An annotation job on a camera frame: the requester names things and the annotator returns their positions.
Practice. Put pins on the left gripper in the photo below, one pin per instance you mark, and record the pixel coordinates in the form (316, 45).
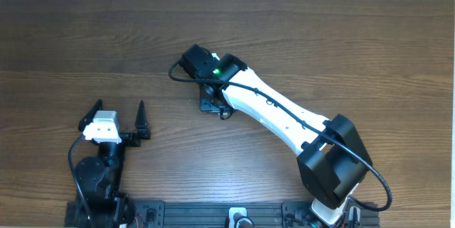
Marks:
(131, 140)

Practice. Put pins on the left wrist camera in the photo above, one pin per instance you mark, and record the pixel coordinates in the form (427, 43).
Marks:
(103, 126)

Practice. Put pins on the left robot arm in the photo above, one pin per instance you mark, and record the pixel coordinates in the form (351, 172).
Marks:
(94, 174)

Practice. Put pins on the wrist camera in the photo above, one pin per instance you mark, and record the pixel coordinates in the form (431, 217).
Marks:
(103, 126)
(215, 57)

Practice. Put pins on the mounting rail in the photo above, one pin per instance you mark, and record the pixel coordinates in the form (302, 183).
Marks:
(206, 215)

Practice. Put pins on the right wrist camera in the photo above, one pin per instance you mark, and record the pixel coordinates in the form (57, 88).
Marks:
(215, 57)

